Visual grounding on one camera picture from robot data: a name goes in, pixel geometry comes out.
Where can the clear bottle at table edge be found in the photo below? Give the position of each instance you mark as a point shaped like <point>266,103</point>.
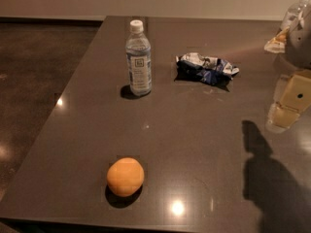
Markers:
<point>292,13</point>

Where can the crumpled blue chip bag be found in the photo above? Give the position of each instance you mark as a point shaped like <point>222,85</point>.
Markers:
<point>206,69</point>

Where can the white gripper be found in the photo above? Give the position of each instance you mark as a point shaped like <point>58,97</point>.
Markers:
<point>299,48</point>

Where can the clear plastic water bottle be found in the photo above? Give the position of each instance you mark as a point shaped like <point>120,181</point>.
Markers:
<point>138,55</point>

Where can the orange fruit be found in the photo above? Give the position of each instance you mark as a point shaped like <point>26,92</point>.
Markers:
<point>125,177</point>

